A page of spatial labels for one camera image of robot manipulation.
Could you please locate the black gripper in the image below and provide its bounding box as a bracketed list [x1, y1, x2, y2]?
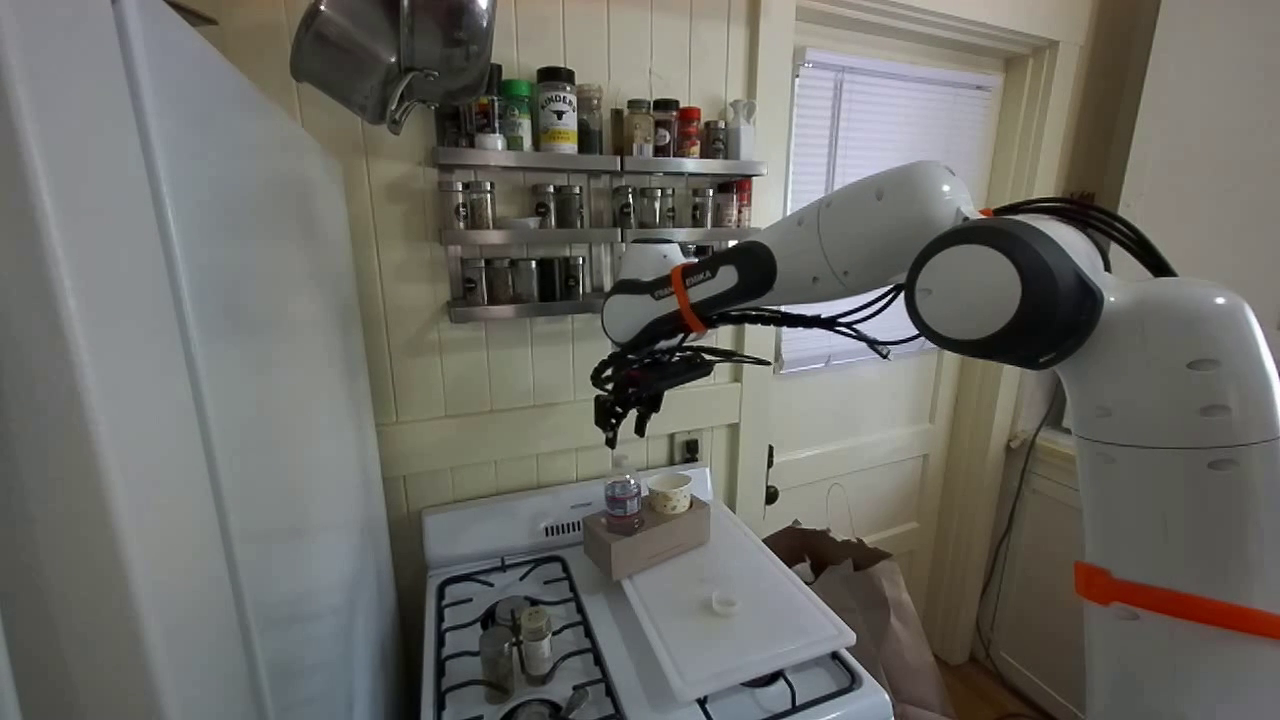
[590, 344, 730, 454]

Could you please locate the clear plastic water bottle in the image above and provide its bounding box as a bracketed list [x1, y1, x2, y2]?
[599, 457, 648, 540]

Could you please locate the brown cardboard cupholder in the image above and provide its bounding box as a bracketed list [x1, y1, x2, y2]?
[581, 491, 716, 585]

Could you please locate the white gas stove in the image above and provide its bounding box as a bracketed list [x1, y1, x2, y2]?
[415, 459, 895, 720]

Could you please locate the white panel door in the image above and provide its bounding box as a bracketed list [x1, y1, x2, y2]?
[730, 0, 1064, 631]

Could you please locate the glass salt shaker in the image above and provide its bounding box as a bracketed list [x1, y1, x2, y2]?
[512, 605, 555, 686]

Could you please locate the white cutting board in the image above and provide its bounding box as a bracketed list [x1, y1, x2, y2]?
[617, 534, 859, 710]

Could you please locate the dark pepper shaker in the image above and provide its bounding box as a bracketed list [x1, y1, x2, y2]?
[475, 617, 521, 699]

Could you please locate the white jar with dark lid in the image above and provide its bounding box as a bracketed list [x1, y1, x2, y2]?
[533, 65, 585, 158]

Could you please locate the green lid spice jar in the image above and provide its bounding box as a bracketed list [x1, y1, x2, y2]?
[497, 76, 535, 158]

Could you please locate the brown paper bag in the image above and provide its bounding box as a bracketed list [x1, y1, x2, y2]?
[758, 519, 954, 720]

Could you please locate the dark spice jar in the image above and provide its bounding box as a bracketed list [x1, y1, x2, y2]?
[468, 91, 508, 154]

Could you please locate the white window blind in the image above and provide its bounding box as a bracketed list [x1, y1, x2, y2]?
[777, 54, 1004, 377]

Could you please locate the hanging steel pot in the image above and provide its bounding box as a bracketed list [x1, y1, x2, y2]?
[287, 0, 501, 137]

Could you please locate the white refrigerator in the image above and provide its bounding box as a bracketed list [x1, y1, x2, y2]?
[0, 0, 402, 720]

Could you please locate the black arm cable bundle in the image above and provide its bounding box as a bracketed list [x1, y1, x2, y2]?
[692, 191, 1179, 369]

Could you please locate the metal wall spice rack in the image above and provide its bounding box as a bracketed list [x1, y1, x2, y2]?
[430, 146, 769, 329]

